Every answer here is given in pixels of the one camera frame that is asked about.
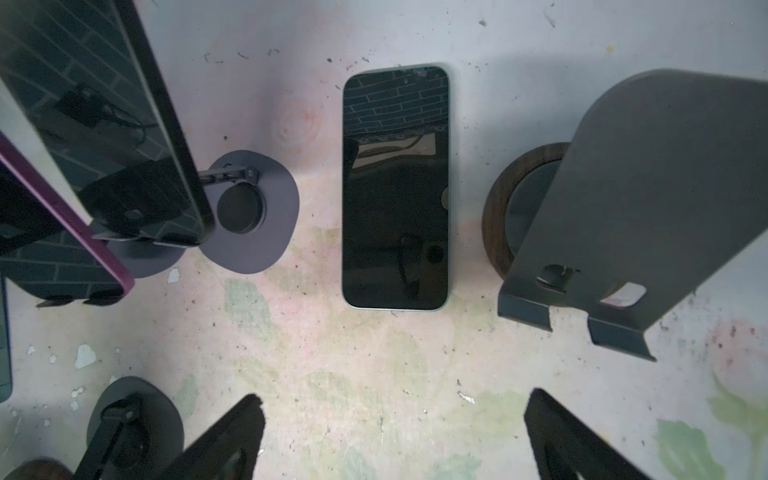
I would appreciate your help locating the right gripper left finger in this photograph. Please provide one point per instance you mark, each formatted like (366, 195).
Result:
(229, 449)

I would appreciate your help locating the purple-edged back left phone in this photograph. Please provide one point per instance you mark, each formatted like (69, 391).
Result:
(46, 249)

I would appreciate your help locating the black phone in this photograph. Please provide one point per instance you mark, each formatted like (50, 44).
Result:
(6, 380)
(85, 76)
(395, 180)

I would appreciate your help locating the middle black phone stand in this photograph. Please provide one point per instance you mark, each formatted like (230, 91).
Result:
(135, 432)

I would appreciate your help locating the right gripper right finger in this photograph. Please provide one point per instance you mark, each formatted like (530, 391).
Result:
(566, 448)

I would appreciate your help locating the wood-base grey phone stand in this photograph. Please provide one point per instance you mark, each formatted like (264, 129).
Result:
(663, 183)

